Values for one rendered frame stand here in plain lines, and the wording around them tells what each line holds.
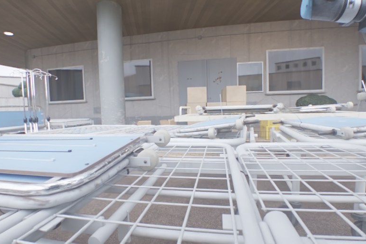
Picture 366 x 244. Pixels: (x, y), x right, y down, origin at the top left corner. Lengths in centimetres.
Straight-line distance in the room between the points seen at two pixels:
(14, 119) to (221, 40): 570
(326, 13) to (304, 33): 638
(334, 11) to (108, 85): 454
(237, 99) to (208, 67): 268
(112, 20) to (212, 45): 315
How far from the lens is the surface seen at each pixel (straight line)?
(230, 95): 398
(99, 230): 44
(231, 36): 676
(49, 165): 54
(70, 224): 50
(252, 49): 670
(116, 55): 507
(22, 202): 45
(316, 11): 85
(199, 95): 392
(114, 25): 529
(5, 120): 298
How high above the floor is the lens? 67
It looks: 4 degrees down
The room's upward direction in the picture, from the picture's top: 2 degrees counter-clockwise
